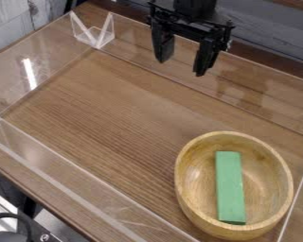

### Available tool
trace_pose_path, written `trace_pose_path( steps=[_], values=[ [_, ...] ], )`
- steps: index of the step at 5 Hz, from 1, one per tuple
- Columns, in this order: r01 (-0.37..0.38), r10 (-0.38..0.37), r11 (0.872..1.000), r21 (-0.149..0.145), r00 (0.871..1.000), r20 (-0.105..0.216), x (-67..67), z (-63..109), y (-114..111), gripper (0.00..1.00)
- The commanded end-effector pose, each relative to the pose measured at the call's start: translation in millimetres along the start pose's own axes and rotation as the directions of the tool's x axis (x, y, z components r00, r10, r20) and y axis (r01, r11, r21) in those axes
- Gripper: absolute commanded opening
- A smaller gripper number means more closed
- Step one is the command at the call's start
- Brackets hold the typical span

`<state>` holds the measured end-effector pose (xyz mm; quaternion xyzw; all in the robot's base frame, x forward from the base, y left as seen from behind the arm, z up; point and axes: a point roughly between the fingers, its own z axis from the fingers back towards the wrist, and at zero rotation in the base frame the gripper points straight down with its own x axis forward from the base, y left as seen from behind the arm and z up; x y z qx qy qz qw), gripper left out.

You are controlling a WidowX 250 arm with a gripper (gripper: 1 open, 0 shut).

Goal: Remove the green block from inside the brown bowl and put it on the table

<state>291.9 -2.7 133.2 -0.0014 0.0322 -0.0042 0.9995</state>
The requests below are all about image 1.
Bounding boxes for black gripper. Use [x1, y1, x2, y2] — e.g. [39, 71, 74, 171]
[149, 0, 235, 77]

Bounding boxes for green rectangular block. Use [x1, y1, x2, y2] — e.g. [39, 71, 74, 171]
[215, 151, 246, 225]

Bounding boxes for brown wooden bowl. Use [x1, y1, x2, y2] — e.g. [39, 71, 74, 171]
[175, 130, 293, 241]

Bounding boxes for clear acrylic corner bracket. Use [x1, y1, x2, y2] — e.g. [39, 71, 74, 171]
[70, 11, 115, 49]

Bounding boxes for clear acrylic tray wall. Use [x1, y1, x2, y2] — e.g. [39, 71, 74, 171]
[0, 4, 303, 242]

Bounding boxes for black cable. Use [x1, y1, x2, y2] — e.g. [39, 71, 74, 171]
[0, 212, 35, 242]

